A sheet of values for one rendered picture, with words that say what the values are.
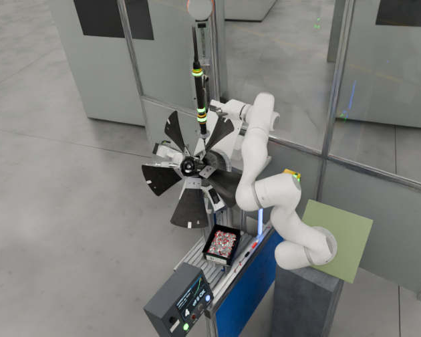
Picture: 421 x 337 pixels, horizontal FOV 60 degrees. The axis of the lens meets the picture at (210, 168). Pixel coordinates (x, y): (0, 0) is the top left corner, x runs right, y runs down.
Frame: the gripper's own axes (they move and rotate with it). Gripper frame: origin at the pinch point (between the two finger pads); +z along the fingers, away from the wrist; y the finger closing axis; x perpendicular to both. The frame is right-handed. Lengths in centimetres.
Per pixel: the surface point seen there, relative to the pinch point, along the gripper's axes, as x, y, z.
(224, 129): -24.6, 13.6, 6.1
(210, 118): -38, 36, 33
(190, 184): -54, -8, 17
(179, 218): -68, -23, 14
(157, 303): -42, -79, -24
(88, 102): -139, 112, 288
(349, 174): -73, 71, -52
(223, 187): -48.6, -4.6, -4.8
